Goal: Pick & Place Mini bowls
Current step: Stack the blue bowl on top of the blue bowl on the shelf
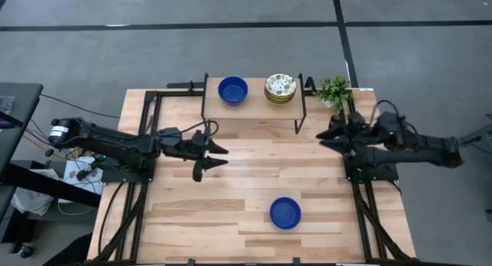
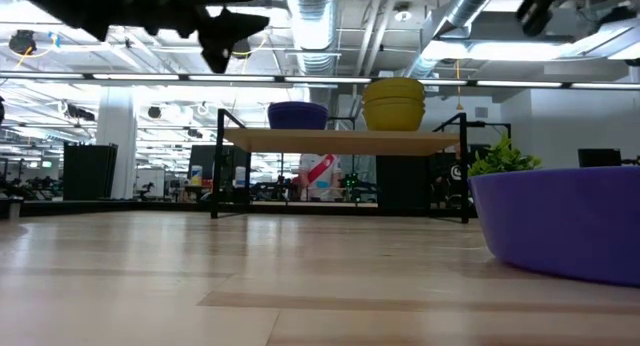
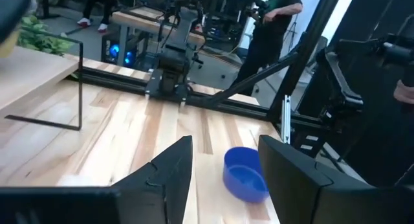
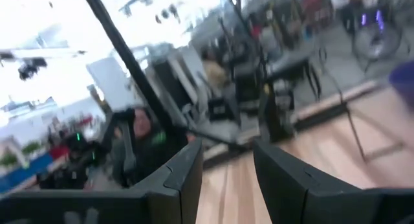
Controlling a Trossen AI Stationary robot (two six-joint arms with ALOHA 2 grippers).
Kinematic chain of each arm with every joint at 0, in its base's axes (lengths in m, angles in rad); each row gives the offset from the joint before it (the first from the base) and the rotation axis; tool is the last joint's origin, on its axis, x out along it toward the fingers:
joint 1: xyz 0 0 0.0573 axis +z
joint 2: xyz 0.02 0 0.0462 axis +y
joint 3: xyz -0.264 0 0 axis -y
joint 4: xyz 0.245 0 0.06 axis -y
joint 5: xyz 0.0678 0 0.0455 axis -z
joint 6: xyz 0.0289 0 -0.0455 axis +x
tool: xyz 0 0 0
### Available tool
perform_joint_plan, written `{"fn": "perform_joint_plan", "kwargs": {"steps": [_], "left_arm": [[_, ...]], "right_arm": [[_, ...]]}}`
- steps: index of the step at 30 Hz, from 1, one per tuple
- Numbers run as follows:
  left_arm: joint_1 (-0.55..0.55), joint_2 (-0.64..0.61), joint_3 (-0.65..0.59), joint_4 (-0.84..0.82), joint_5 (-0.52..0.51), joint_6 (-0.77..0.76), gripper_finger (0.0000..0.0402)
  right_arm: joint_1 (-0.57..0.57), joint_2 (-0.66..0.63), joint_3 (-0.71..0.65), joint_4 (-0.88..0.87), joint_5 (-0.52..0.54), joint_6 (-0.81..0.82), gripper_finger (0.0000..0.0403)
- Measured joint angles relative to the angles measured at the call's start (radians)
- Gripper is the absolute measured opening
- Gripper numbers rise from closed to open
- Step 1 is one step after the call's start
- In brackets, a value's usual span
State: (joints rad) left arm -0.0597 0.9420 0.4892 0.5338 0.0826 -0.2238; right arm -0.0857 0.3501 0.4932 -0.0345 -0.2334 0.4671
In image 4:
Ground black box with pink lights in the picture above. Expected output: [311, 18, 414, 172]
[357, 8, 387, 32]

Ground wooden shelf with black legs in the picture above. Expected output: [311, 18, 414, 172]
[336, 83, 414, 190]

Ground blue plastic bowl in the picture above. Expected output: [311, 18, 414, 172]
[387, 60, 414, 112]

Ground person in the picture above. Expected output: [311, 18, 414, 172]
[109, 106, 197, 188]

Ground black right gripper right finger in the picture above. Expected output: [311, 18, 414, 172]
[253, 139, 414, 224]

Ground grey round floor fan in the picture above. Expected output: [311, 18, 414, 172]
[351, 21, 404, 62]

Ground black frame post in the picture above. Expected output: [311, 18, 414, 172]
[80, 0, 182, 137]

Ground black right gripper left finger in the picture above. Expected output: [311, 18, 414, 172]
[0, 139, 204, 224]

